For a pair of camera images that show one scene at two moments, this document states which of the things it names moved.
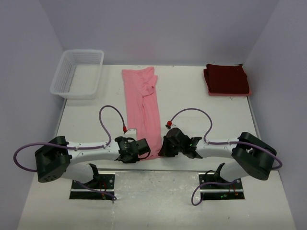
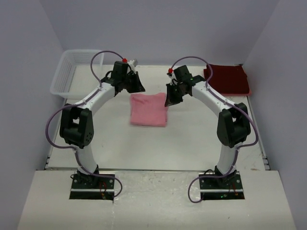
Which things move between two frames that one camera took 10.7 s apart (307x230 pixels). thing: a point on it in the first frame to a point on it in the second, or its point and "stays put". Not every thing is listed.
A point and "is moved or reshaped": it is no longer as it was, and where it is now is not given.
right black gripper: x=165 y=151 to x=171 y=99
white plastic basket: x=77 y=75 stays put
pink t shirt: x=139 y=83 is moved or reshaped
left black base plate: x=106 y=182 stays put
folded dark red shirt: x=226 y=79 stays put
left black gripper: x=133 y=160 to x=137 y=86
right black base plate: x=219 y=191 stays put
